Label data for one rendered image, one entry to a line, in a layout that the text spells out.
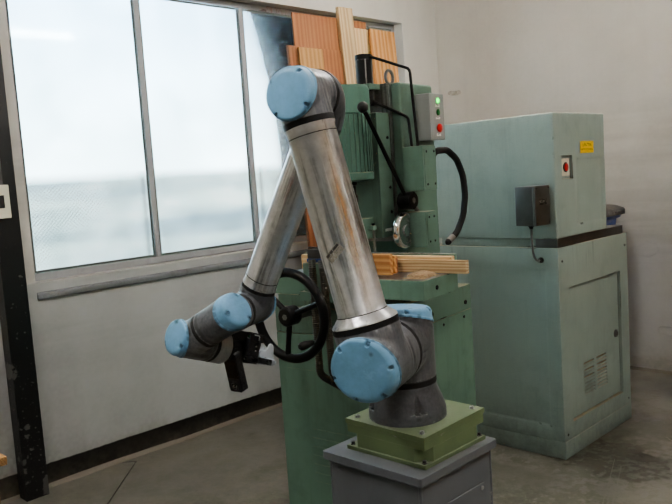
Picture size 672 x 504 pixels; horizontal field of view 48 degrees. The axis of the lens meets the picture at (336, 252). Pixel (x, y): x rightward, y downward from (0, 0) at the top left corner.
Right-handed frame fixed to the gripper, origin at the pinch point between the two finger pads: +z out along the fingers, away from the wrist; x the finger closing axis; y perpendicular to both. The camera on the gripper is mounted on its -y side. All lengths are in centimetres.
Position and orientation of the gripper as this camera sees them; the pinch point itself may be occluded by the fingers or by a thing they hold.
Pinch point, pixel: (271, 364)
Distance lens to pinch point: 213.9
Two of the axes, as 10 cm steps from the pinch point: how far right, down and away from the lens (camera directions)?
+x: -7.9, 0.1, 6.1
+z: 6.0, 2.4, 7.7
